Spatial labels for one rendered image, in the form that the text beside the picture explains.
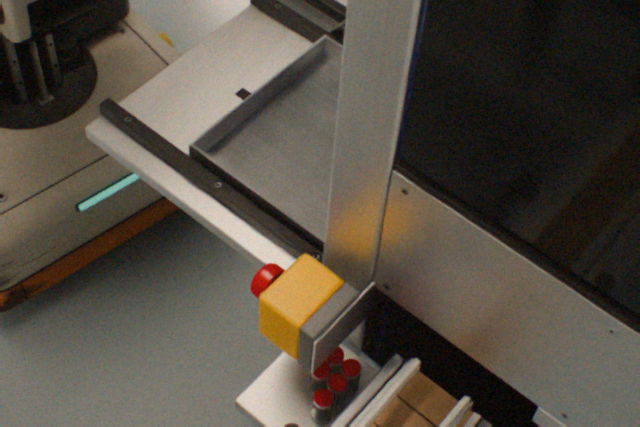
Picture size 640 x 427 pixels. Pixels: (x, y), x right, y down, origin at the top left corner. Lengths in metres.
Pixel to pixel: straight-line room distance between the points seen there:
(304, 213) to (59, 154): 0.95
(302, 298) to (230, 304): 1.20
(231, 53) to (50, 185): 0.74
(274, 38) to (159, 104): 0.19
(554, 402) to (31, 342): 1.42
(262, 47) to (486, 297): 0.63
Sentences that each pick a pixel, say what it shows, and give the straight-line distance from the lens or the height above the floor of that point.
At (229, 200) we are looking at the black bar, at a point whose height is 0.90.
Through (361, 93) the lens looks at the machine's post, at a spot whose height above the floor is 1.27.
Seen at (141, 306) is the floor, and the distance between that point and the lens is 2.21.
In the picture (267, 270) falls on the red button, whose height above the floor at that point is 1.02.
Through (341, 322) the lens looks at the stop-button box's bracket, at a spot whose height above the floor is 1.01.
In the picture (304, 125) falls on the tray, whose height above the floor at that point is 0.88.
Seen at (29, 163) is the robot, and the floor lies 0.28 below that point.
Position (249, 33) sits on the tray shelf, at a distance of 1.45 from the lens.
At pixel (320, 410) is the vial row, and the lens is 1.08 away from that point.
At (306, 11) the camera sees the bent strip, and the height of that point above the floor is 0.88.
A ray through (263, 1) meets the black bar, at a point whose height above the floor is 0.90.
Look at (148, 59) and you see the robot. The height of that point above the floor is 0.28.
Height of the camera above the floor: 1.89
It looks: 53 degrees down
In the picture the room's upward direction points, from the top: 5 degrees clockwise
